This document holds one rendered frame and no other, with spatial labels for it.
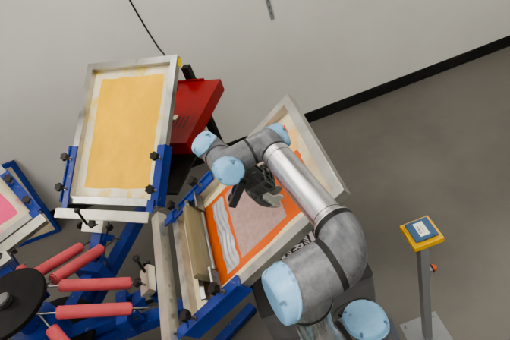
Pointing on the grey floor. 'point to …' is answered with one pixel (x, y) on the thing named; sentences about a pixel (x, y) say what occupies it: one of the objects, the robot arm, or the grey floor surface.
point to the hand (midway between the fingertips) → (275, 204)
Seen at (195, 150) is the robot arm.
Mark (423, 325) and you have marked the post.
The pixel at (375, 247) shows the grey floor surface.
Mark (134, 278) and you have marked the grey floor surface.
